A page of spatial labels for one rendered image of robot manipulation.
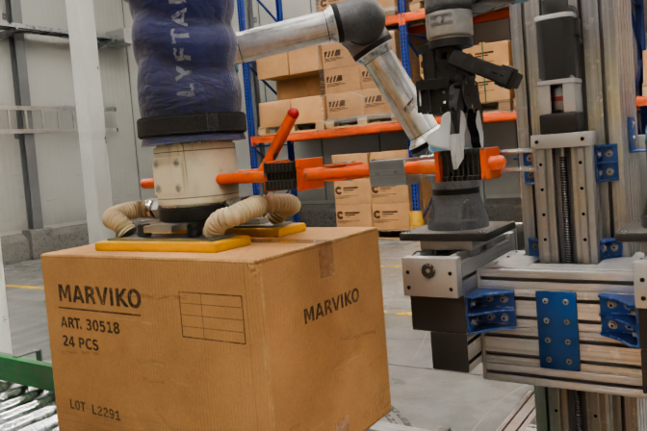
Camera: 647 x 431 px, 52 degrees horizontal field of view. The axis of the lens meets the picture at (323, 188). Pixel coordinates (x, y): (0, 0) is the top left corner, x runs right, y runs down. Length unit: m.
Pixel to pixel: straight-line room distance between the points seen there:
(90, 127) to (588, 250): 3.28
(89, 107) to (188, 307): 3.20
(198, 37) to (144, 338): 0.59
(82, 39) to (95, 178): 0.84
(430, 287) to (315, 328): 0.40
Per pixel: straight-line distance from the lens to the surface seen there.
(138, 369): 1.37
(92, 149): 4.32
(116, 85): 12.52
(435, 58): 1.13
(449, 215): 1.65
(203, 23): 1.38
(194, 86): 1.34
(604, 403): 1.79
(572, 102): 1.66
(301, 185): 1.23
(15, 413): 2.33
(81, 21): 4.42
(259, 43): 1.65
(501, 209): 9.88
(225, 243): 1.24
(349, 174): 1.18
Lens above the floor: 1.25
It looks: 3 degrees down
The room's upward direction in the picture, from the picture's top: 5 degrees counter-clockwise
